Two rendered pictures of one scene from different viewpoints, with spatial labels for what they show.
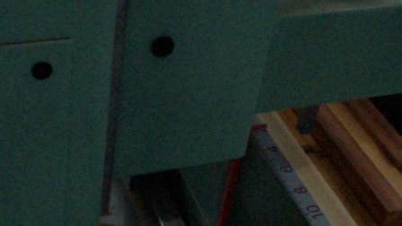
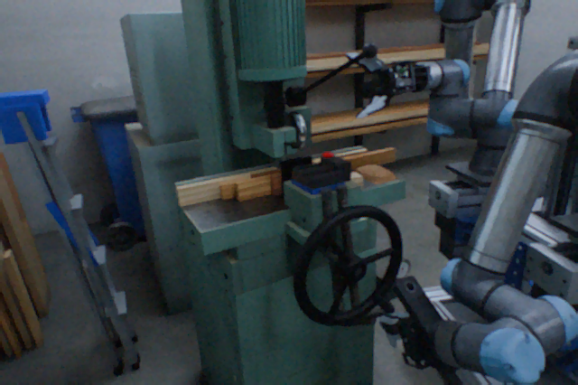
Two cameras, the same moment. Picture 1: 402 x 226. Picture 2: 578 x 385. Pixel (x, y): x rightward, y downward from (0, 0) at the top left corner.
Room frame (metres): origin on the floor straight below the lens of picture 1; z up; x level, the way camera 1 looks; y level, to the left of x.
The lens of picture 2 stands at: (0.49, -1.15, 1.29)
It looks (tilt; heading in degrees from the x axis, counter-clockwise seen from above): 21 degrees down; 91
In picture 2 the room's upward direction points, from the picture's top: 3 degrees counter-clockwise
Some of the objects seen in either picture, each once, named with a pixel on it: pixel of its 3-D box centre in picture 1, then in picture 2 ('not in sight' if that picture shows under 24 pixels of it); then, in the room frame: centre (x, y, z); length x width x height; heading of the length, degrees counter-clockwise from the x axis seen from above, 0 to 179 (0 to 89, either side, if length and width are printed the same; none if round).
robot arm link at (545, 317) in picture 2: not in sight; (528, 321); (0.87, -0.59, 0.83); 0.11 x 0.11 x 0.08; 26
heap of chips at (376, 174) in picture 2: not in sight; (374, 171); (0.73, -0.02, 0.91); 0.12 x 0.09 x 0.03; 118
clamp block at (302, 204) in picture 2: not in sight; (321, 200); (0.56, -0.23, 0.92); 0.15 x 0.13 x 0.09; 28
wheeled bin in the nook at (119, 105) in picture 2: not in sight; (136, 169); (-0.60, 1.56, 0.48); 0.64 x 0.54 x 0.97; 28
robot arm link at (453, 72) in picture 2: not in sight; (445, 76); (0.91, -0.03, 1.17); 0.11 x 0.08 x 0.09; 28
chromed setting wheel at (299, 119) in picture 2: not in sight; (294, 130); (0.50, 0.10, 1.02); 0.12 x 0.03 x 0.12; 118
